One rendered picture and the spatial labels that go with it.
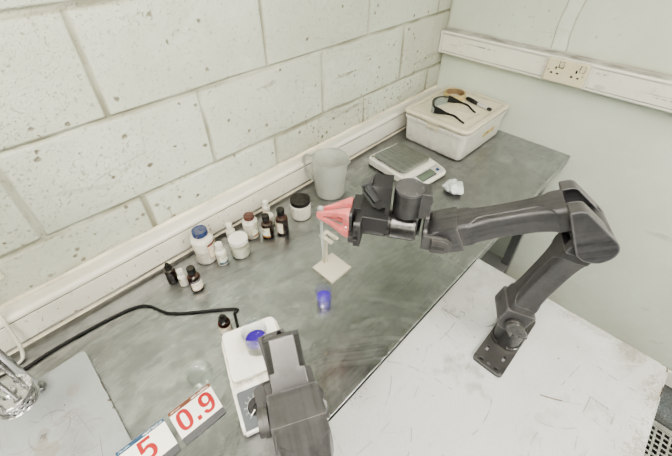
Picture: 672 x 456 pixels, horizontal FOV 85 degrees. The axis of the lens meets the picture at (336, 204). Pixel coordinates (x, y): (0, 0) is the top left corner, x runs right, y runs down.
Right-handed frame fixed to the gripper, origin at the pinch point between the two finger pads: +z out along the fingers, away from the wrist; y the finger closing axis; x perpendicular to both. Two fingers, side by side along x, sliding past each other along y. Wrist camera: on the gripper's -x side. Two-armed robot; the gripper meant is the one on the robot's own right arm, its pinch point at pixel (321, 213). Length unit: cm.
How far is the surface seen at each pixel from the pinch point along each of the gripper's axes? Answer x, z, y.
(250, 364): 23.3, 9.6, 23.8
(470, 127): 18, -38, -81
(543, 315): 33, -56, -10
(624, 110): 9, -90, -90
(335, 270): 31.4, -0.2, -11.0
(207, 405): 30.2, 17.2, 31.1
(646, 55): -10, -89, -91
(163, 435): 30, 23, 38
